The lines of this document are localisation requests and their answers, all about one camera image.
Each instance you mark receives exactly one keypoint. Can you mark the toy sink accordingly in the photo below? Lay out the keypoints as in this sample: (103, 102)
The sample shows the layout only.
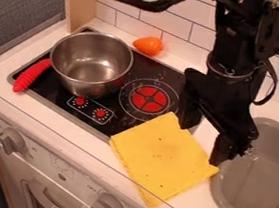
(254, 184)

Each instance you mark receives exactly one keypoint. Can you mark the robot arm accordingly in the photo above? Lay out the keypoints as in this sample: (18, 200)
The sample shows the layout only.
(243, 33)

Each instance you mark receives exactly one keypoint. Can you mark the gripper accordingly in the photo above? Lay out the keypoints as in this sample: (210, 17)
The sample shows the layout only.
(231, 102)

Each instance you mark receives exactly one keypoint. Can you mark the silver pot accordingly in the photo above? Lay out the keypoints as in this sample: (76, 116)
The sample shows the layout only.
(91, 62)

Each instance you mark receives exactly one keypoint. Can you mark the toy stove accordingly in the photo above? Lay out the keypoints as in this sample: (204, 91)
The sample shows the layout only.
(118, 114)

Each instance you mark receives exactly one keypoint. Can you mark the yellow cloth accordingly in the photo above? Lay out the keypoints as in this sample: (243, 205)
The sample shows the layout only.
(162, 157)

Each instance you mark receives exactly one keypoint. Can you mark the red ridged toy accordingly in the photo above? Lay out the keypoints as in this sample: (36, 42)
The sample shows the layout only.
(30, 76)

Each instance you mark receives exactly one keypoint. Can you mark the orange toy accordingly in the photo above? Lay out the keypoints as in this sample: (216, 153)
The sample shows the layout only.
(149, 45)

